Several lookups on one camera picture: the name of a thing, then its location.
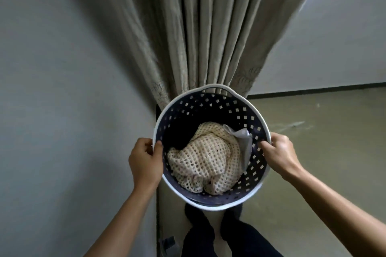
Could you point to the person's right hand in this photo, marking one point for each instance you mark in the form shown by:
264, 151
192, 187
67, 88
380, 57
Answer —
282, 155

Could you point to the person's left hand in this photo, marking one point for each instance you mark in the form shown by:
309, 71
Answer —
146, 167

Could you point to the person's right thumb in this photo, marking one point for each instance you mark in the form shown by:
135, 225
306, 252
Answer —
266, 148

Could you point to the person's left thumb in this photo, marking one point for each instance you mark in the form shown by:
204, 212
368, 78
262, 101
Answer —
159, 153

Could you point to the dark blue laundry basket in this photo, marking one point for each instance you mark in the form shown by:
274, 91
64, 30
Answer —
181, 115

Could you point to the person's right forearm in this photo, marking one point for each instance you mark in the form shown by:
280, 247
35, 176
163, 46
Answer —
337, 208

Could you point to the person's left forearm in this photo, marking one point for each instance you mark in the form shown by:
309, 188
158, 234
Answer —
120, 223

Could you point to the grey cloth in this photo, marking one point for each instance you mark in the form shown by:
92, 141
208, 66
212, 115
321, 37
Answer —
245, 142

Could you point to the cream crochet knit garment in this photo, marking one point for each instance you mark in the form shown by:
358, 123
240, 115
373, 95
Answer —
208, 160

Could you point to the small grey object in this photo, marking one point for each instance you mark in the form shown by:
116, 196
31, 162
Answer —
169, 243

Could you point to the person's dark trousers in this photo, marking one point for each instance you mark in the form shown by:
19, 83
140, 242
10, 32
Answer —
217, 232

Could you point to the beige curtain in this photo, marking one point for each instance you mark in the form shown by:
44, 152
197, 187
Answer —
205, 25

